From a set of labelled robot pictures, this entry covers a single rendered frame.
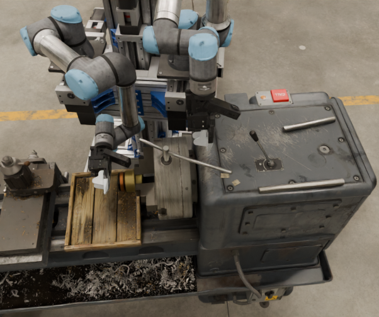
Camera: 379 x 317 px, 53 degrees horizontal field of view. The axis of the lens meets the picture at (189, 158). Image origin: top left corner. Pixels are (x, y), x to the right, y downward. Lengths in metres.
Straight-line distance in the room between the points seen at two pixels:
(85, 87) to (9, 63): 2.61
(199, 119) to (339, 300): 1.72
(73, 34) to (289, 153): 1.03
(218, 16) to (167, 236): 0.90
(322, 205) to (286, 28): 2.90
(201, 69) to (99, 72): 0.46
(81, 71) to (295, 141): 0.78
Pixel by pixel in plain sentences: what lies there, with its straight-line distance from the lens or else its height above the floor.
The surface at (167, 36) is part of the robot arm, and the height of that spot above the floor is 1.64.
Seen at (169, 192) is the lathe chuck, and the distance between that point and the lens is 1.32.
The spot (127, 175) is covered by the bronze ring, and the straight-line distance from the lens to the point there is 1.44.
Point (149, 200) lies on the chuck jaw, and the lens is 1.38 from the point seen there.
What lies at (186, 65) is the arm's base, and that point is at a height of 1.19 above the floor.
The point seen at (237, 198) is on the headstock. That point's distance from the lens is 1.23.
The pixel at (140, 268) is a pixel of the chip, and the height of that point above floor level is 0.55.
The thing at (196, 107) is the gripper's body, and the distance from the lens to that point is 1.11.
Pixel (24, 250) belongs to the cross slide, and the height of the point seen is 0.96.
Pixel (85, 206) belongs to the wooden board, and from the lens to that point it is 1.68.
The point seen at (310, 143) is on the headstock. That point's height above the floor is 1.25.
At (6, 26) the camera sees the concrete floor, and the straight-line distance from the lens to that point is 4.41.
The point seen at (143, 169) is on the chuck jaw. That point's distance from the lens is 1.43.
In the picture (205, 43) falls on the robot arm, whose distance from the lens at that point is 1.01.
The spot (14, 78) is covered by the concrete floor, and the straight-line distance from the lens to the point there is 3.75.
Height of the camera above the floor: 2.31
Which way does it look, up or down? 55 degrees down
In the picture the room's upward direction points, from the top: straight up
